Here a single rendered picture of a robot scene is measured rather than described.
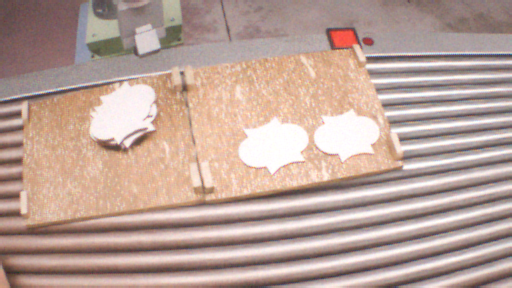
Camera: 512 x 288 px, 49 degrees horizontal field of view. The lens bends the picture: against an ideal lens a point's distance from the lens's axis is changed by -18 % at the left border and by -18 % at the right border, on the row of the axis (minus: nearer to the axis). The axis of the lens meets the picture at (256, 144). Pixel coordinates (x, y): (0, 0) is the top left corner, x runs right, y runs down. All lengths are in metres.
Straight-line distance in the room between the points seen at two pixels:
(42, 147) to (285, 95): 0.56
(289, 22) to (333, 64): 1.51
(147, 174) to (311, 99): 0.39
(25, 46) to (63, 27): 0.24
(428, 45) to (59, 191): 0.98
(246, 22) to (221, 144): 1.70
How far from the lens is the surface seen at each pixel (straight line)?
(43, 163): 1.42
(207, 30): 3.00
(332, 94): 1.46
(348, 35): 1.62
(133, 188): 1.33
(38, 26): 3.31
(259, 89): 1.46
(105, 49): 1.66
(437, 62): 1.63
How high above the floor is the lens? 2.02
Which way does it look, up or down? 52 degrees down
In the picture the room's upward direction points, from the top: straight up
